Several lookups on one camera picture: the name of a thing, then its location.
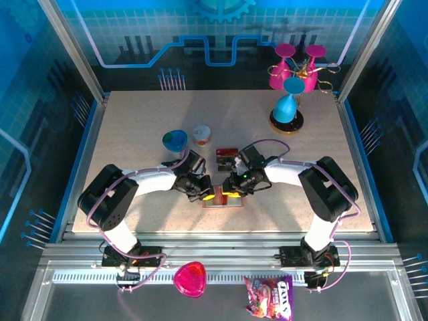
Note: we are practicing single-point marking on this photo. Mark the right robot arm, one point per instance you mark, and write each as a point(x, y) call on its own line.
point(284, 174)

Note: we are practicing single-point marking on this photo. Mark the pink heart-shaped bowl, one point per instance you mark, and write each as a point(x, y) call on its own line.
point(190, 279)

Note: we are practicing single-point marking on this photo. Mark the aluminium table side rail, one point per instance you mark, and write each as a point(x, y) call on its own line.
point(351, 140)
point(91, 140)

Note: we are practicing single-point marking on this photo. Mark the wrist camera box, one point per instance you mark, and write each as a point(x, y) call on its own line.
point(194, 162)
point(250, 156)

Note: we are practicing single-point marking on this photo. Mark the cup tree with goblets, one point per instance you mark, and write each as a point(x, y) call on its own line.
point(297, 122)

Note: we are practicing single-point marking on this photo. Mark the pink goblet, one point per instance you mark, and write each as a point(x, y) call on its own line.
point(279, 78)
point(311, 83)

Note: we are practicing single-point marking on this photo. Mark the aluminium frame post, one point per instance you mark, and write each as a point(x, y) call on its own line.
point(80, 57)
point(362, 57)

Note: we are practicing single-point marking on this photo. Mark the small can with white lid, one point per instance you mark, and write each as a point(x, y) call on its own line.
point(201, 133)

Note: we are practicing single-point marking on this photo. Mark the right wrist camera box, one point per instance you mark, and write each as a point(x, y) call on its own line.
point(250, 156)

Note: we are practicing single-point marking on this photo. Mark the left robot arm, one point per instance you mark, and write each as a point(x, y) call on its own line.
point(150, 184)

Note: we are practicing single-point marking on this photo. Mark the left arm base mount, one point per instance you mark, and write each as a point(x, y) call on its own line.
point(152, 255)

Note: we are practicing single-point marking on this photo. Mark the brown leather card holder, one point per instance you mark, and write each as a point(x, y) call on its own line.
point(239, 202)

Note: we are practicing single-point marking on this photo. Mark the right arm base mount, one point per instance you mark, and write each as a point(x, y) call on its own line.
point(291, 255)

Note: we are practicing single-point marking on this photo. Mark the purple candy bag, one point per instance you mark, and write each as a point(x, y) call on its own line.
point(267, 297)

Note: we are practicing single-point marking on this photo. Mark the red credit card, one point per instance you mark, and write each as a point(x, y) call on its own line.
point(226, 152)

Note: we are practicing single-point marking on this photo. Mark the aluminium front rail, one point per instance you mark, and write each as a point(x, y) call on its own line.
point(220, 247)

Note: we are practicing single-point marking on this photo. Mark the cup with blue lid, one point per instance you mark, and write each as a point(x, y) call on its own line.
point(174, 138)

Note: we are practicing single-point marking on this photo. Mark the orange credit card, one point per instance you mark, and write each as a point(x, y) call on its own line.
point(219, 199)

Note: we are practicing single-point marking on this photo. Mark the blue goblet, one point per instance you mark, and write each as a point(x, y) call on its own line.
point(284, 110)

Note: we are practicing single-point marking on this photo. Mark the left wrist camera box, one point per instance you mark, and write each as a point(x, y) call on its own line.
point(194, 162)

